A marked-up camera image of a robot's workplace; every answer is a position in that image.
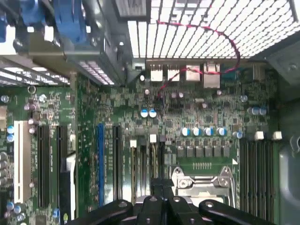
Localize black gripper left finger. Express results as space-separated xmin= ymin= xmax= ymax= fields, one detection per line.
xmin=67 ymin=178 xmax=164 ymax=225

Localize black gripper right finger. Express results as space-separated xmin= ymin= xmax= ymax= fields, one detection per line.
xmin=163 ymin=179 xmax=275 ymax=225

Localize row of four RAM slots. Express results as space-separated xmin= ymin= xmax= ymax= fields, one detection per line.
xmin=130 ymin=134 xmax=166 ymax=204
xmin=239 ymin=131 xmax=282 ymax=209

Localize CPU socket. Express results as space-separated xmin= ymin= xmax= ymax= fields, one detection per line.
xmin=170 ymin=165 xmax=236 ymax=208

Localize metal socket cover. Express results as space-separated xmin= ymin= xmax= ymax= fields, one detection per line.
xmin=172 ymin=166 xmax=235 ymax=204

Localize black expansion slot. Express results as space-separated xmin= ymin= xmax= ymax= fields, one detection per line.
xmin=57 ymin=125 xmax=69 ymax=165
xmin=37 ymin=125 xmax=51 ymax=209
xmin=112 ymin=125 xmax=123 ymax=201

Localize locking lever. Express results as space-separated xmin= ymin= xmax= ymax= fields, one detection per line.
xmin=226 ymin=173 xmax=236 ymax=208

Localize blue expansion slot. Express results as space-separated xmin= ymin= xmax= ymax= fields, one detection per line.
xmin=96 ymin=123 xmax=105 ymax=207

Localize green motherboard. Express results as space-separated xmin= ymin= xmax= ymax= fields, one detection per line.
xmin=0 ymin=58 xmax=282 ymax=225

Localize white expansion slot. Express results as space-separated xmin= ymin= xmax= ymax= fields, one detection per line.
xmin=13 ymin=120 xmax=31 ymax=204

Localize tall silver rear port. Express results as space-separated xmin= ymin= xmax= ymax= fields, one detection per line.
xmin=202 ymin=61 xmax=221 ymax=89

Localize black open PC case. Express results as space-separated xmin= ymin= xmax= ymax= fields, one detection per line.
xmin=0 ymin=0 xmax=300 ymax=225

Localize blue card clip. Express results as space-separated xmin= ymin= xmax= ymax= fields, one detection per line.
xmin=20 ymin=0 xmax=46 ymax=27
xmin=0 ymin=10 xmax=8 ymax=43
xmin=54 ymin=0 xmax=88 ymax=46

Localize red wire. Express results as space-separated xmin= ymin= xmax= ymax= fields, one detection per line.
xmin=155 ymin=20 xmax=241 ymax=99

